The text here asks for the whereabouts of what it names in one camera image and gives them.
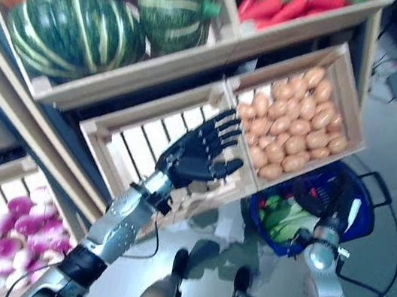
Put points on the silver left robot leg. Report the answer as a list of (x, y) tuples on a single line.
[(159, 294)]

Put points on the green white napa cabbage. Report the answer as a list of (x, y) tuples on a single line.
[(285, 220)]

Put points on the wooden cabbage crate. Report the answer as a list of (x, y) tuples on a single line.
[(128, 136)]

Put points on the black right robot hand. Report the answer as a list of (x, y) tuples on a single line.
[(322, 196)]

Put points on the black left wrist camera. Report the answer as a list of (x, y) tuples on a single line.
[(159, 199)]

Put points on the red plastic carrot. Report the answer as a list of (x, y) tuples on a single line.
[(262, 6), (326, 2), (291, 5)]

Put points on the wooden pumpkin crate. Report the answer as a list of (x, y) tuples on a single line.
[(117, 85)]

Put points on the green pumpkin with stem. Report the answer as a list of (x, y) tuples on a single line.
[(173, 3)]

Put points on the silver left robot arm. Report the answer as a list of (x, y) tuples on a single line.
[(112, 233)]

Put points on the green striped pumpkin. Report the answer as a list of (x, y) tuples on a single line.
[(77, 33)]

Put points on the purple white onion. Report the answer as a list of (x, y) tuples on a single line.
[(52, 227), (19, 204), (29, 223), (40, 194), (6, 247)]

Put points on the tan plastic potato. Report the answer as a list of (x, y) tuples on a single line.
[(337, 143), (280, 125), (270, 171), (259, 125), (294, 164), (258, 156), (319, 152), (316, 138), (294, 144), (274, 150)]

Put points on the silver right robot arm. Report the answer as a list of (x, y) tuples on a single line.
[(329, 277)]

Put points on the blue plastic shopping basket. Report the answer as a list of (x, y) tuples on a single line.
[(367, 207)]

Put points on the wooden potato crate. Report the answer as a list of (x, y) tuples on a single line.
[(349, 90)]

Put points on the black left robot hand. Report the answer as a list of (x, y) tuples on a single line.
[(197, 156)]

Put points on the wooden carrot crate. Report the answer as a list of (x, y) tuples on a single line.
[(299, 24)]

